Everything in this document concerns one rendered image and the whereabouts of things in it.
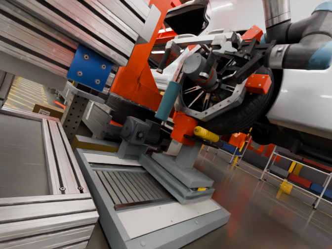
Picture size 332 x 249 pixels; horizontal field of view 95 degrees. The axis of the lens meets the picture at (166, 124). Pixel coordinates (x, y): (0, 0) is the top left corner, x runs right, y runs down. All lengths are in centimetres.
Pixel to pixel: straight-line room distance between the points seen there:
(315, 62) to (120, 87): 102
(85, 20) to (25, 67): 21
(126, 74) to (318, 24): 100
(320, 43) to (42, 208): 81
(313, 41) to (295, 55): 5
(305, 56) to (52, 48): 66
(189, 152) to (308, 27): 83
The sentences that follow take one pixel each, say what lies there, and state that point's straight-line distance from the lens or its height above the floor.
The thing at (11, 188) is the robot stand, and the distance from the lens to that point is 54.
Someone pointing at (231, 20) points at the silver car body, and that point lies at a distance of 154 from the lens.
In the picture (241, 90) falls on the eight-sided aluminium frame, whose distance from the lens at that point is 89.
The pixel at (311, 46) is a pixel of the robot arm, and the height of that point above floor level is 86.
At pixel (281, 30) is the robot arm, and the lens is 74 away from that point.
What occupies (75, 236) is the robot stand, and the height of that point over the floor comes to 18.
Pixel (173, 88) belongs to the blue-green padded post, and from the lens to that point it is 98.
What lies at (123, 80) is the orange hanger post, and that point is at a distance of 120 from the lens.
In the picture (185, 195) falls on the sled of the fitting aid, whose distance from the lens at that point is 96.
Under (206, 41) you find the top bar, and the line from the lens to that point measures 91.
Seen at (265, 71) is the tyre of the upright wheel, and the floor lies 94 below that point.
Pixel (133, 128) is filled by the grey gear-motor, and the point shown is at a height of 34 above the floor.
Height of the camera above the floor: 51
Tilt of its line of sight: 3 degrees down
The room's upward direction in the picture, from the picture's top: 23 degrees clockwise
